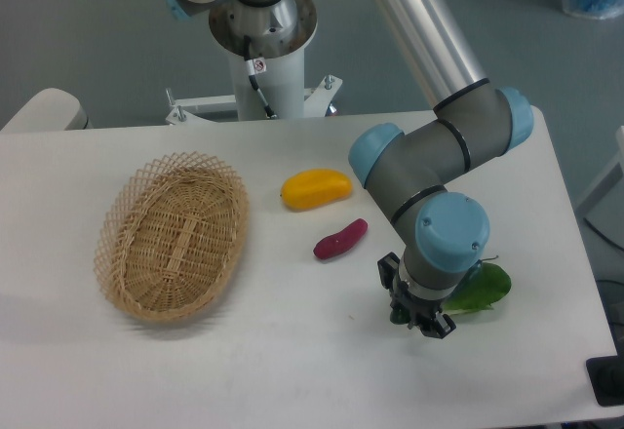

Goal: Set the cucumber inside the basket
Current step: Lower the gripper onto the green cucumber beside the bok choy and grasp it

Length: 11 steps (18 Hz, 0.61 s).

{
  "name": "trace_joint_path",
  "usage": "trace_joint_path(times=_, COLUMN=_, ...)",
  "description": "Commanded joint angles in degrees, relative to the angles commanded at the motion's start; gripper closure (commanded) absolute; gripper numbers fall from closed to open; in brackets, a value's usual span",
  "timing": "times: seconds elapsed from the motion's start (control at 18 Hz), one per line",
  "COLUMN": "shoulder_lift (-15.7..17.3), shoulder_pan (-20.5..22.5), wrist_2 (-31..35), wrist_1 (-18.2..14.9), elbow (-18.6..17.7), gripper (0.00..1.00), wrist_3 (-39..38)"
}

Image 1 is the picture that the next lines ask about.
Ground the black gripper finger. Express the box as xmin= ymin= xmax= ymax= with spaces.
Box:
xmin=419 ymin=312 xmax=456 ymax=339
xmin=389 ymin=303 xmax=412 ymax=326

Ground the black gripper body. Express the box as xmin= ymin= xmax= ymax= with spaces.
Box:
xmin=377 ymin=253 xmax=451 ymax=328

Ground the green cucumber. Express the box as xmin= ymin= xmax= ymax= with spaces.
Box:
xmin=389 ymin=309 xmax=410 ymax=325

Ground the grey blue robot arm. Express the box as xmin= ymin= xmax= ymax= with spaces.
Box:
xmin=165 ymin=0 xmax=533 ymax=338

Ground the woven wicker basket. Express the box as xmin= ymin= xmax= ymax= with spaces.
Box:
xmin=94 ymin=152 xmax=250 ymax=323

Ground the green bok choy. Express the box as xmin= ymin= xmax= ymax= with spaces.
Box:
xmin=442 ymin=256 xmax=512 ymax=315

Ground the purple sweet potato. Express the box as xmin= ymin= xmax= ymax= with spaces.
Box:
xmin=313 ymin=218 xmax=369 ymax=260

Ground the yellow mango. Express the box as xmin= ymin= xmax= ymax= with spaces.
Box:
xmin=280 ymin=169 xmax=352 ymax=211

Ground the black device at edge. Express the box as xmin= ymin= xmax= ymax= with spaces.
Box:
xmin=586 ymin=355 xmax=623 ymax=408

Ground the white furniture at right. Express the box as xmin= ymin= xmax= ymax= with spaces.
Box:
xmin=573 ymin=125 xmax=624 ymax=228

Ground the white chair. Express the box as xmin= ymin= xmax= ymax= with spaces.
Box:
xmin=1 ymin=88 xmax=93 ymax=135

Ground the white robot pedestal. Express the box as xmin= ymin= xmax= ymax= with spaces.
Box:
xmin=166 ymin=0 xmax=343 ymax=125

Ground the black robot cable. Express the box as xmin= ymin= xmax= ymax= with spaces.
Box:
xmin=242 ymin=34 xmax=279 ymax=120

